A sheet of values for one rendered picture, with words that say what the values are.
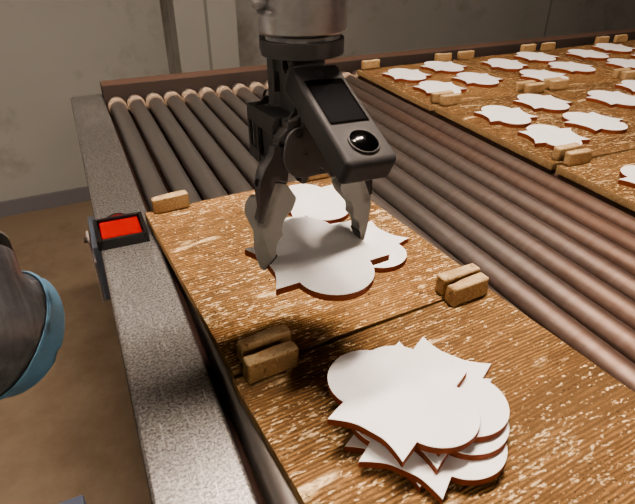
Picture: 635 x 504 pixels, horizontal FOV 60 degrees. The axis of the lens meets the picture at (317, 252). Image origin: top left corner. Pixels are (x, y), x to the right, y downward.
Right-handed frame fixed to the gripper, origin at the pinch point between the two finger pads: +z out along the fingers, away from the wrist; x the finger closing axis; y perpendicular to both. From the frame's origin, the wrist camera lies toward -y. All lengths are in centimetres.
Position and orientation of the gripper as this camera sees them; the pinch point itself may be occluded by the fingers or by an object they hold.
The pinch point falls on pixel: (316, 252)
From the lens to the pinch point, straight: 54.7
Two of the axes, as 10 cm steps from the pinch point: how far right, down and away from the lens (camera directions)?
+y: -4.8, -4.4, 7.6
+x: -8.8, 2.5, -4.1
